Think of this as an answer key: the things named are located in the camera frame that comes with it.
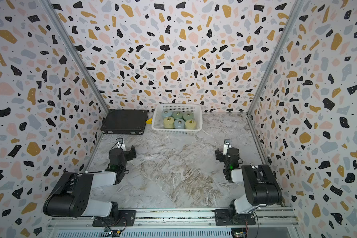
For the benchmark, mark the blue-grey canister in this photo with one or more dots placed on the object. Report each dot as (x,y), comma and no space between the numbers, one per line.
(179,124)

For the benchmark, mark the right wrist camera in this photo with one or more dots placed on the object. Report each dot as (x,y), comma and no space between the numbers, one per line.
(227,145)

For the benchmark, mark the black flat case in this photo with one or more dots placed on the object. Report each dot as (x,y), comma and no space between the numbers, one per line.
(125,122)

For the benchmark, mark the right circuit board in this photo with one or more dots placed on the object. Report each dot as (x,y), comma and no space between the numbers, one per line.
(239,233)

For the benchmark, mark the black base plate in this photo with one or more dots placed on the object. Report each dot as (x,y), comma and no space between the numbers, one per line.
(121,218)
(224,217)

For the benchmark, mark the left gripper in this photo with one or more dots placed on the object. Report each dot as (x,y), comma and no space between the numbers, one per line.
(130,151)

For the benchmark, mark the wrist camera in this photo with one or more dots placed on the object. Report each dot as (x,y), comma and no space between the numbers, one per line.
(120,144)
(227,145)

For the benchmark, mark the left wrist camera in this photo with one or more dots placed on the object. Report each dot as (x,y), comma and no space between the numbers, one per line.
(120,144)

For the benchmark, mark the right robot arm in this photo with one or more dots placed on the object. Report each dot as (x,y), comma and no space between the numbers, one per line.
(260,185)

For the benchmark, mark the yellow-green canister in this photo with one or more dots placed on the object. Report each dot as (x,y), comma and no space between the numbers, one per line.
(190,124)
(169,122)

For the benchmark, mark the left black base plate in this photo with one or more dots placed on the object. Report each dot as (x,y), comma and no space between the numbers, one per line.
(121,218)

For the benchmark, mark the green canister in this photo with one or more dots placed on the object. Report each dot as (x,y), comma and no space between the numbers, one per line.
(188,116)
(177,115)

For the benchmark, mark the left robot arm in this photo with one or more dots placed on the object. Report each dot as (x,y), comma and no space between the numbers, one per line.
(71,195)

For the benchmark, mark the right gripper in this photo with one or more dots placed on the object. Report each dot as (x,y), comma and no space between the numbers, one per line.
(220,154)

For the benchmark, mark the small green circuit board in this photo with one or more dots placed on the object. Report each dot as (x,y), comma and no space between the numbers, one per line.
(113,233)

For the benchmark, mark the aluminium mounting rail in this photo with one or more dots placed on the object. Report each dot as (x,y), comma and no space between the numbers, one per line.
(271,222)

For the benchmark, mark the white plastic perforated basket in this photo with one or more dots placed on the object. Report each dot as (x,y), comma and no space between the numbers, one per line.
(158,124)

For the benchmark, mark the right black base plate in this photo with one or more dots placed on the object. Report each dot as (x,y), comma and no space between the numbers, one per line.
(224,217)

